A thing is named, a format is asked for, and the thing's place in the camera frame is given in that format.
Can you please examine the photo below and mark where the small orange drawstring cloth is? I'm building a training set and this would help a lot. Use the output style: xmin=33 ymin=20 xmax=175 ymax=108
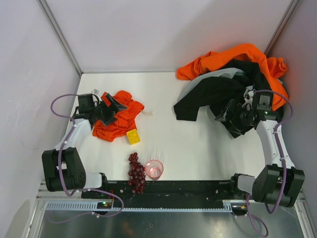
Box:
xmin=92 ymin=90 xmax=145 ymax=142

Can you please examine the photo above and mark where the black cloth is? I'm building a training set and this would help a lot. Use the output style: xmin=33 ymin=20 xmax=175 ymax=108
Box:
xmin=173 ymin=59 xmax=275 ymax=138

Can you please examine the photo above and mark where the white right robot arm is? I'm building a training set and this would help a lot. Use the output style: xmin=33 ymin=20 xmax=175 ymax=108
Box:
xmin=215 ymin=90 xmax=305 ymax=214

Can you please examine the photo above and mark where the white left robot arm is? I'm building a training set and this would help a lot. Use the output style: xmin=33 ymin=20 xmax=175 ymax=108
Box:
xmin=42 ymin=93 xmax=127 ymax=196

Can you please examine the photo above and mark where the grey cloth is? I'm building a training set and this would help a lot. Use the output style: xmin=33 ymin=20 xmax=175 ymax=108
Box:
xmin=178 ymin=67 xmax=254 ymax=101

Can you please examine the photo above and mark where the yellow toy block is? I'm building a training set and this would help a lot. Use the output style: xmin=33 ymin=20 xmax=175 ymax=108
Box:
xmin=126 ymin=129 xmax=141 ymax=145

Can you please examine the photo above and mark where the red plastic grape bunch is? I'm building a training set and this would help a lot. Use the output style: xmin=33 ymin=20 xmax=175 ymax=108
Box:
xmin=128 ymin=152 xmax=146 ymax=194

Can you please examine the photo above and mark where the pink transparent plastic cup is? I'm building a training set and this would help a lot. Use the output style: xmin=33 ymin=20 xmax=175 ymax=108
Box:
xmin=145 ymin=160 xmax=164 ymax=180

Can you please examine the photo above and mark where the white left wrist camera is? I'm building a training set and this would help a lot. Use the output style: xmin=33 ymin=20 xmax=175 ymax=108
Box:
xmin=92 ymin=89 xmax=100 ymax=99

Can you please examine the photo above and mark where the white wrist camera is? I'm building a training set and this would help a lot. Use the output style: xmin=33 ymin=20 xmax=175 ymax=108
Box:
xmin=242 ymin=90 xmax=254 ymax=109
xmin=92 ymin=89 xmax=100 ymax=99

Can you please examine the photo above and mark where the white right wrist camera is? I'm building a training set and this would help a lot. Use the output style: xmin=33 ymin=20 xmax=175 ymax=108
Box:
xmin=242 ymin=90 xmax=254 ymax=109

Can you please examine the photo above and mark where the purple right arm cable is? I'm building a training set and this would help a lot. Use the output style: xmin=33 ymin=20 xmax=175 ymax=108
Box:
xmin=246 ymin=89 xmax=295 ymax=237

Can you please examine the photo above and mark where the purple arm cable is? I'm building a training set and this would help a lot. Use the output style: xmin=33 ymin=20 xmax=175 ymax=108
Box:
xmin=46 ymin=93 xmax=124 ymax=224
xmin=246 ymin=89 xmax=295 ymax=237

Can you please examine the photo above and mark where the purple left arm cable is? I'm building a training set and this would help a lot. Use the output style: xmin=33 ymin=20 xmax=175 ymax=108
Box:
xmin=46 ymin=93 xmax=124 ymax=224

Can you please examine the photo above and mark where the right corner metal post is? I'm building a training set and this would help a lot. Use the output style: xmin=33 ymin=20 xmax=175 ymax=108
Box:
xmin=264 ymin=0 xmax=302 ymax=56

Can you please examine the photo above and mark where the corner metal post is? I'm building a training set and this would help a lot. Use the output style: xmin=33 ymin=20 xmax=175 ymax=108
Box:
xmin=264 ymin=0 xmax=302 ymax=56
xmin=37 ymin=0 xmax=83 ymax=76

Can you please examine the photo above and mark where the left corner metal post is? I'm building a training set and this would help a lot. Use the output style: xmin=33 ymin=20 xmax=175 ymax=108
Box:
xmin=37 ymin=0 xmax=83 ymax=76

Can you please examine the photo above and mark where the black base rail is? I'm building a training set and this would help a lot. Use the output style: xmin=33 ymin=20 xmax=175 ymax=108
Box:
xmin=81 ymin=179 xmax=258 ymax=209

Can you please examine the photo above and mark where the white slotted cable duct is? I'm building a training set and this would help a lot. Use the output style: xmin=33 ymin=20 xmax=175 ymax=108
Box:
xmin=44 ymin=201 xmax=247 ymax=214

